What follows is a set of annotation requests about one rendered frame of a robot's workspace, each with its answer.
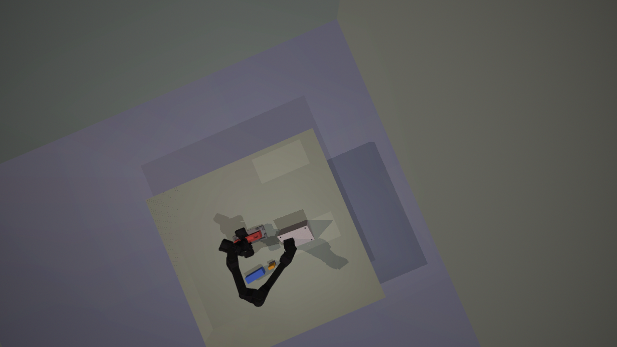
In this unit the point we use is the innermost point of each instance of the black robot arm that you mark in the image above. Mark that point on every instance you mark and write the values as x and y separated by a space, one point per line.
257 297

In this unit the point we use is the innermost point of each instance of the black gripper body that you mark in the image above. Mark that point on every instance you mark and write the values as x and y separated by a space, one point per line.
240 233

